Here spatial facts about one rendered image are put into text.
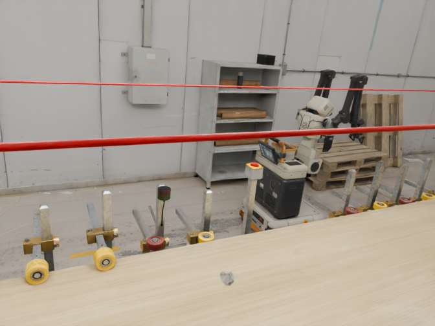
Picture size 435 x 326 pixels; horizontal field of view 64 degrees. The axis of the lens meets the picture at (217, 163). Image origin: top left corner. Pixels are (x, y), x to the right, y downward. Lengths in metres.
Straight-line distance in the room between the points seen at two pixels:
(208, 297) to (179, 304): 0.12
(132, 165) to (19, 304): 3.19
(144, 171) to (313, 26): 3.03
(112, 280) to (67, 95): 2.92
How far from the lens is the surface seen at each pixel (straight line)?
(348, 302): 1.58
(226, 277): 1.52
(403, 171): 2.74
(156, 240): 1.73
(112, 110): 4.24
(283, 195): 3.23
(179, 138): 0.36
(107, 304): 1.42
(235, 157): 4.99
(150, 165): 4.55
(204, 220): 1.84
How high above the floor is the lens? 1.85
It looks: 20 degrees down
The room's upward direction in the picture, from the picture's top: 5 degrees clockwise
